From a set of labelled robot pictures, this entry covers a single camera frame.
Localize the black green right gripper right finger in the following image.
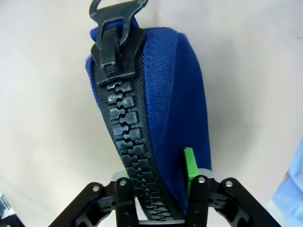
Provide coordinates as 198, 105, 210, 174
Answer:
183, 147, 263, 227

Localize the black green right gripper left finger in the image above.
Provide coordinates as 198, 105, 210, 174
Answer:
48, 172, 140, 227

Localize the blue CAMPUS pencil case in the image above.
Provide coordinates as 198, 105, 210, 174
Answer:
84, 0, 212, 220

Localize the light blue cloth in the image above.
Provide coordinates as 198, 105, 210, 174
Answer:
271, 132, 303, 227

